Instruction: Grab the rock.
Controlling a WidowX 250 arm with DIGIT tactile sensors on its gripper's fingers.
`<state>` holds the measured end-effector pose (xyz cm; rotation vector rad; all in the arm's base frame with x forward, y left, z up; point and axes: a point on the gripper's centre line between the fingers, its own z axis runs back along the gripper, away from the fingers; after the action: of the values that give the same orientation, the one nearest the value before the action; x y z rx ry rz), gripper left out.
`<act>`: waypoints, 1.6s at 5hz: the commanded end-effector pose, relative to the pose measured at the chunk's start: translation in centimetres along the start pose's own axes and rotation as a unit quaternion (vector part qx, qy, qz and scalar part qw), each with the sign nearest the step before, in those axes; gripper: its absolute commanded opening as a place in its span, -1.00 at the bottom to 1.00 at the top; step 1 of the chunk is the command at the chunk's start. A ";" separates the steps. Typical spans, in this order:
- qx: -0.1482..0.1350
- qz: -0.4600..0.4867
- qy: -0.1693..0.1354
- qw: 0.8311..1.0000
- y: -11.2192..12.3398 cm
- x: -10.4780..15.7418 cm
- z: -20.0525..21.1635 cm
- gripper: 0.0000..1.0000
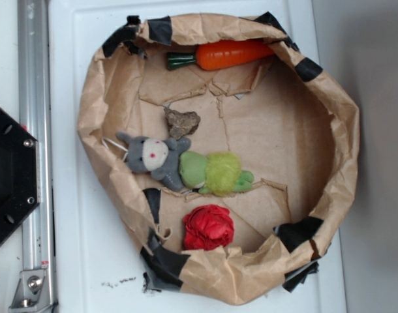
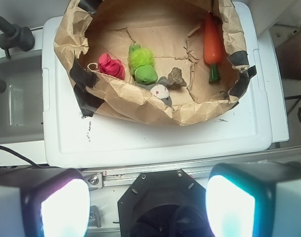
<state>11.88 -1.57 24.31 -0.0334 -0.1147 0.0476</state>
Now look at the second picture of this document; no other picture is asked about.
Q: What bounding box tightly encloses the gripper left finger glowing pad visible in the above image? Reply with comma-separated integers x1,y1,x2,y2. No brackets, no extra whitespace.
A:
0,168,90,237

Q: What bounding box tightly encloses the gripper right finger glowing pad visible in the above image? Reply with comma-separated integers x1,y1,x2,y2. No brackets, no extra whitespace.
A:
206,161,301,237

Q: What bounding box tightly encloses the grey brown rock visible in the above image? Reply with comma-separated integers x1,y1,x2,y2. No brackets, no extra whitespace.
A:
167,67,187,90

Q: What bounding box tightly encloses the white styrofoam cooler lid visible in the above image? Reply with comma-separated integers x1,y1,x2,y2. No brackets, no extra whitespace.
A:
42,1,272,168

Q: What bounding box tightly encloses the grey white plush mouse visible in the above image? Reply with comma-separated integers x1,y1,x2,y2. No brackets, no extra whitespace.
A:
135,77,172,107

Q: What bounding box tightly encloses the red crumpled cloth toy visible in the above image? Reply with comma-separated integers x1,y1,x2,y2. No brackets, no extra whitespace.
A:
98,53,125,80

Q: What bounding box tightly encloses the black faucet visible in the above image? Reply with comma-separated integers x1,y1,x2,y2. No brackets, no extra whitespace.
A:
0,16,35,59

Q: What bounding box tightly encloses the brown paper bag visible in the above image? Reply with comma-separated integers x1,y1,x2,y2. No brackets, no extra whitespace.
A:
54,0,256,126

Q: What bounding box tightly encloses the orange toy carrot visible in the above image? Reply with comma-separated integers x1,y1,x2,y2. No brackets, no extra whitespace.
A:
203,12,222,83

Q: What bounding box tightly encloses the green plush toy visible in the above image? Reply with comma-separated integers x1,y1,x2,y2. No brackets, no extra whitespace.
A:
127,44,158,85

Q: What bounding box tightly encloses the black cable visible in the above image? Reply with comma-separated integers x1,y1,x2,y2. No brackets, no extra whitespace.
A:
0,144,55,169

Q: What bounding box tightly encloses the aluminium extrusion rail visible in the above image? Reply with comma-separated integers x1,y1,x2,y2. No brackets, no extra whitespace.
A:
80,144,301,190

